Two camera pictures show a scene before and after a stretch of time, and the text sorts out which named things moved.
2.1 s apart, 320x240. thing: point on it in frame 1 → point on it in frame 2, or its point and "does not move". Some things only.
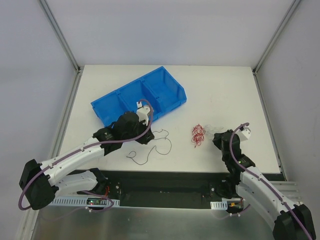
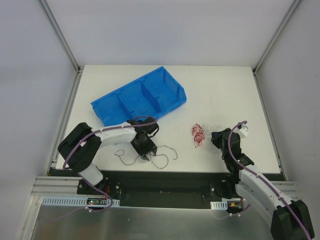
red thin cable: (198, 131) does not move
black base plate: (160, 189) does not move
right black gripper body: (219, 138) does not move
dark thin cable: (151, 149) → (151, 157)
